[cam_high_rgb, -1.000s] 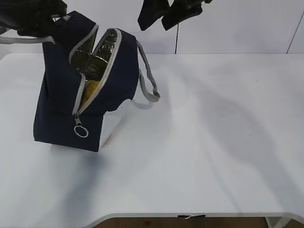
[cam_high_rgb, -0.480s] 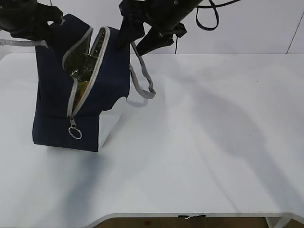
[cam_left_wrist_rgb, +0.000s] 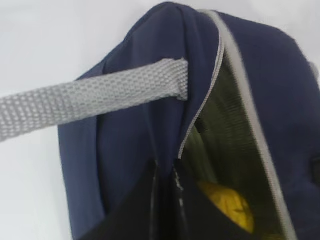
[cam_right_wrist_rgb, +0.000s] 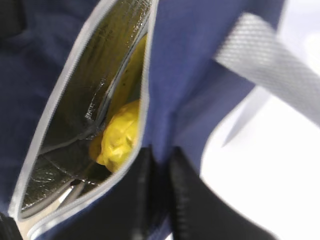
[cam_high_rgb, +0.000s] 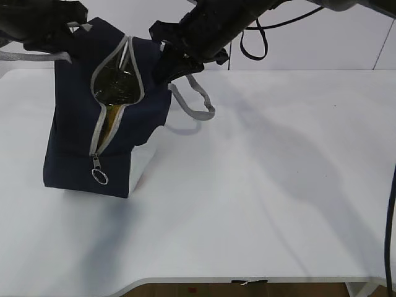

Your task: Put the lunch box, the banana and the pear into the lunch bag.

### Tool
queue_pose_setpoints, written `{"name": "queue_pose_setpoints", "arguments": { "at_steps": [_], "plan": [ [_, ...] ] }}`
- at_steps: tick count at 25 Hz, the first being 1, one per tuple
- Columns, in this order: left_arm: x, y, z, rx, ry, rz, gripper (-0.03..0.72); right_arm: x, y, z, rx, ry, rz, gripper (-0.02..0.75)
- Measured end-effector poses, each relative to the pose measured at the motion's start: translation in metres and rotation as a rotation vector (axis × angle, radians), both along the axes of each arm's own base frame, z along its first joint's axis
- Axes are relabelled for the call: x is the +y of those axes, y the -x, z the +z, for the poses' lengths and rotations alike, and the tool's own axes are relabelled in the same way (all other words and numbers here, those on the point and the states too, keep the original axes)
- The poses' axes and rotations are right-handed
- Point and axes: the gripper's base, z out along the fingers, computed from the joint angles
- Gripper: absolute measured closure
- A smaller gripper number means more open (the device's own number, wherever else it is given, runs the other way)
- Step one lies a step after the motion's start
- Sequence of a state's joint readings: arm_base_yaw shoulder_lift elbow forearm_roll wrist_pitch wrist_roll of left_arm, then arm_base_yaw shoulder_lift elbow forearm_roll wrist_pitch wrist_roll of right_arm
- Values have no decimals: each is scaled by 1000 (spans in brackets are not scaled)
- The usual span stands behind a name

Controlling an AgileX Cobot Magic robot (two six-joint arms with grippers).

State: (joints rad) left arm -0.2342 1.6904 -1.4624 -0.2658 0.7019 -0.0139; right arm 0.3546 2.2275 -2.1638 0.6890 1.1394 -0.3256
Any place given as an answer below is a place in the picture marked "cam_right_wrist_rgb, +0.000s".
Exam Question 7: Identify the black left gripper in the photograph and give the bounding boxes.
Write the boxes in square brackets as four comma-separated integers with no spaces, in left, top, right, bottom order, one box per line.
[0,213,23,240]

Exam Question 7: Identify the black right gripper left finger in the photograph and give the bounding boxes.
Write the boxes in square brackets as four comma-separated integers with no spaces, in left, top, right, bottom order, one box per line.
[44,147,170,240]

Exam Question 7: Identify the navy blue lunch bag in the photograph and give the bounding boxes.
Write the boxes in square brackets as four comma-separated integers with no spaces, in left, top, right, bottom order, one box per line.
[0,0,320,240]

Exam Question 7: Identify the yellow pear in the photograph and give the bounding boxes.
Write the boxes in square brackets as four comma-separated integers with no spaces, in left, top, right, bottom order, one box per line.
[88,100,140,173]

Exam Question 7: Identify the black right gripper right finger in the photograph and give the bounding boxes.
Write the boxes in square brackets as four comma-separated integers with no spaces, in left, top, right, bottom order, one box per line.
[169,147,275,240]

